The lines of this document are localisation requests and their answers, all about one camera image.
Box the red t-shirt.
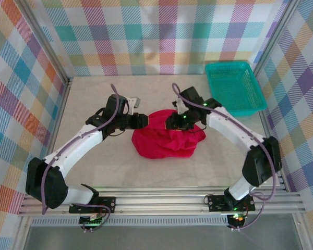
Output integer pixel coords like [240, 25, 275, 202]
[131, 109, 207, 160]

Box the teal plastic basket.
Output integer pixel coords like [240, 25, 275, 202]
[204, 60, 268, 117]

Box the aluminium side rail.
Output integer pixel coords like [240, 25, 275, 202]
[258, 111, 290, 192]
[33, 78, 74, 196]

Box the aluminium mounting rail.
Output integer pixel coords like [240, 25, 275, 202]
[17, 186, 307, 217]

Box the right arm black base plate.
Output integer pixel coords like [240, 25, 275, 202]
[207, 194, 256, 213]

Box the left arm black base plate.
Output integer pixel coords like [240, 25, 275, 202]
[68, 196, 117, 215]

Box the slotted grey cable duct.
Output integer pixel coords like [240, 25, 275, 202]
[30, 217, 230, 227]

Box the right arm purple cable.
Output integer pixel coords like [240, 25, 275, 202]
[171, 82, 276, 231]

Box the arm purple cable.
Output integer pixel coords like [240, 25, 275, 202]
[171, 82, 276, 231]
[41, 83, 121, 232]

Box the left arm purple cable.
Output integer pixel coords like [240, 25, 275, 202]
[41, 83, 121, 232]

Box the aluminium frame post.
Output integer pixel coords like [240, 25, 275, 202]
[14, 0, 71, 86]
[251, 0, 302, 75]

